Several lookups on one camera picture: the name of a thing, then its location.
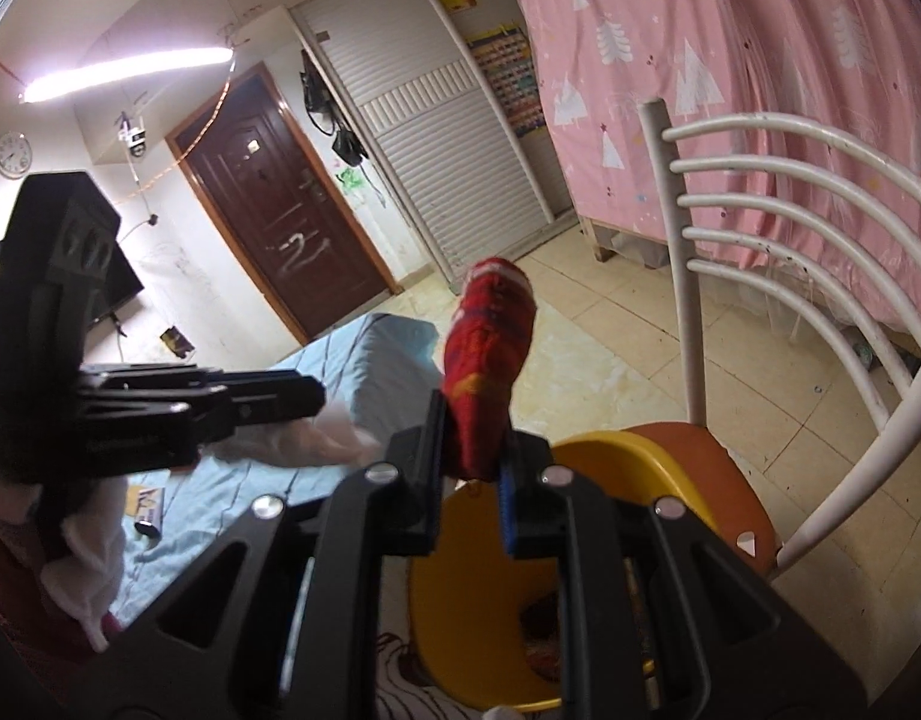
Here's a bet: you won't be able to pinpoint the wall clock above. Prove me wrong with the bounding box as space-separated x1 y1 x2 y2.
0 130 32 181

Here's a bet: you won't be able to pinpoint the red knitted sock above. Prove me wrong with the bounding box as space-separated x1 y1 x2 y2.
440 257 536 481

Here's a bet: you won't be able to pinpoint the dark brown door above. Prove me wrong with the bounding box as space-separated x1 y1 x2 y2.
166 64 400 343

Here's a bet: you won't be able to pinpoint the white gloved left hand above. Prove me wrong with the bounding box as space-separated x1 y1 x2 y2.
0 473 128 652

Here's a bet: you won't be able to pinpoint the white security camera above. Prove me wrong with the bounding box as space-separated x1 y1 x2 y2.
117 112 148 160

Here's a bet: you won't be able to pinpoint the colourful wall chart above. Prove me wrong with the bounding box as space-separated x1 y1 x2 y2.
467 25 547 137

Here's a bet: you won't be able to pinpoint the white slatted wardrobe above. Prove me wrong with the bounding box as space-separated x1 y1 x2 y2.
291 0 572 286

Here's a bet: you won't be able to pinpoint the black wall television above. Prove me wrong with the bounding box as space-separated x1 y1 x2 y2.
0 242 143 328

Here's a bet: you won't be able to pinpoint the white metal chair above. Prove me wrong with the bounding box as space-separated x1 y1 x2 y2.
638 98 921 574

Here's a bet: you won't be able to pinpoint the black hanging bags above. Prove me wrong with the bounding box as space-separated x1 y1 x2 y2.
299 49 367 167

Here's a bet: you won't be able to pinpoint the yellow trash bin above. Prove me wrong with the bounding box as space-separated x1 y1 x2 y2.
408 431 716 713

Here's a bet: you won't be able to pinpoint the light blue bed sheet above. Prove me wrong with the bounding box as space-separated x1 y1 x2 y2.
112 312 440 626

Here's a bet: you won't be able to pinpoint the pink tree-print curtain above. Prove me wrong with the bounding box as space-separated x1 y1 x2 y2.
517 0 921 239

